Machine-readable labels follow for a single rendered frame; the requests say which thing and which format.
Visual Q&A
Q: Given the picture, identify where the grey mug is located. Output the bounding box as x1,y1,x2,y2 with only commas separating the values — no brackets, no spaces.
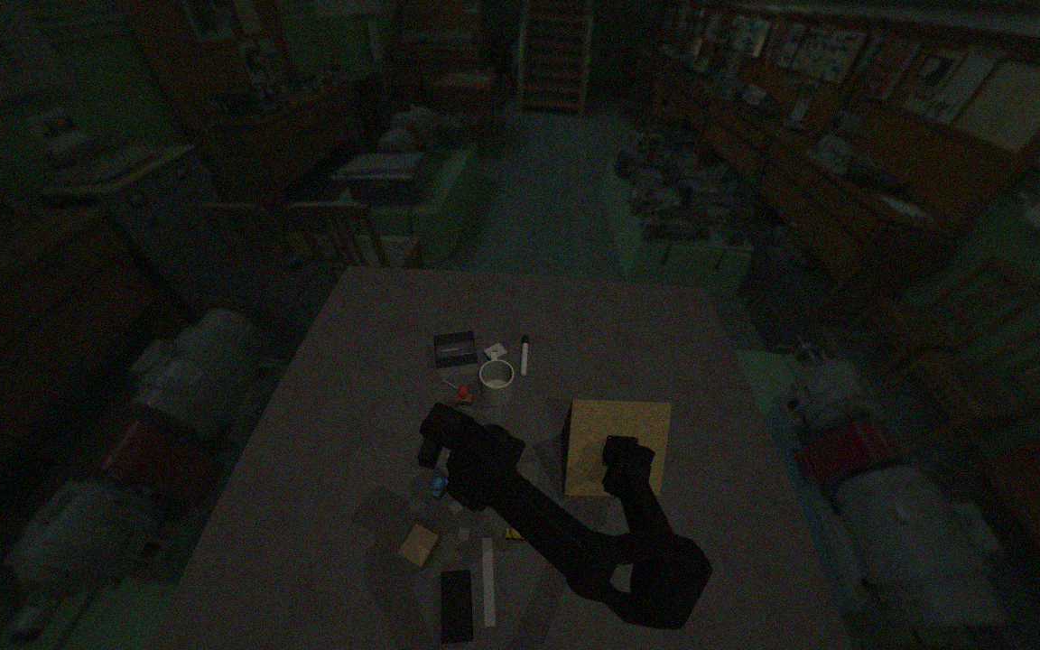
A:
479,352,515,406

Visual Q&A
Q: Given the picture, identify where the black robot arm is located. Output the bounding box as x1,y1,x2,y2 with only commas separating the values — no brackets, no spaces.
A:
420,402,712,630

